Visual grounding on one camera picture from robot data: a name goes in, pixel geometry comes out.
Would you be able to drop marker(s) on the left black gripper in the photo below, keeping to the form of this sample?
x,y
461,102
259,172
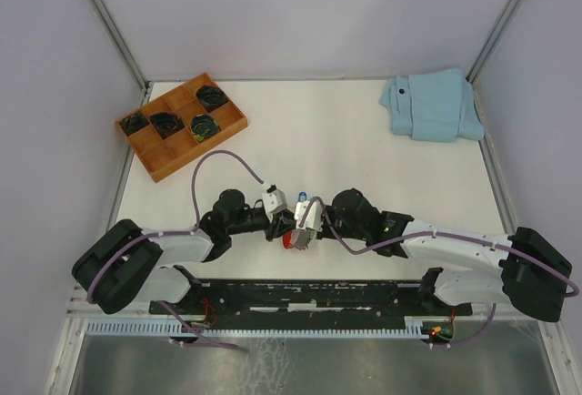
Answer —
x,y
281,221

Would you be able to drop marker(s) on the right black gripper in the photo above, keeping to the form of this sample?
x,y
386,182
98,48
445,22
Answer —
x,y
324,233

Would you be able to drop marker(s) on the metal key holder red handle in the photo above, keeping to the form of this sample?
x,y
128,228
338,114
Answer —
x,y
298,239

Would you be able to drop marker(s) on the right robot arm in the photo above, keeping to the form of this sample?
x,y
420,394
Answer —
x,y
522,269

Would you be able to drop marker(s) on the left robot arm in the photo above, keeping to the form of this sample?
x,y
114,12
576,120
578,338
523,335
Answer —
x,y
130,264

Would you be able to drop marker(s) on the black green rolled band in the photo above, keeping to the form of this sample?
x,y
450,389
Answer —
x,y
203,127

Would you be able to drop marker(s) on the black rolled band back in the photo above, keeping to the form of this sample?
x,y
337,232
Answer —
x,y
211,97

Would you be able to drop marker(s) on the wooden compartment tray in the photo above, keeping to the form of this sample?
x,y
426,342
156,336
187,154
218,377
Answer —
x,y
163,157

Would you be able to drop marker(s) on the black red rolled band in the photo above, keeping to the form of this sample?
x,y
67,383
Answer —
x,y
166,124

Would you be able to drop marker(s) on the light blue folded cloth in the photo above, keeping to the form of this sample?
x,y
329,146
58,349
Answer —
x,y
434,107

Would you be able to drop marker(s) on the black yellow rolled band left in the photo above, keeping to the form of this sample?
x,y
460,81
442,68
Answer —
x,y
133,123

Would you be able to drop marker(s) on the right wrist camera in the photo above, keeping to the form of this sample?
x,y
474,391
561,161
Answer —
x,y
308,215

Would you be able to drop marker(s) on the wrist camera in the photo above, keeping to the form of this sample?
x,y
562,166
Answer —
x,y
308,215
273,200

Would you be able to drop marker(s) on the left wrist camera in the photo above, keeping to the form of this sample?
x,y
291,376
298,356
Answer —
x,y
273,200

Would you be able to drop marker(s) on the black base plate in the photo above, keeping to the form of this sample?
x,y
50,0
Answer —
x,y
253,304

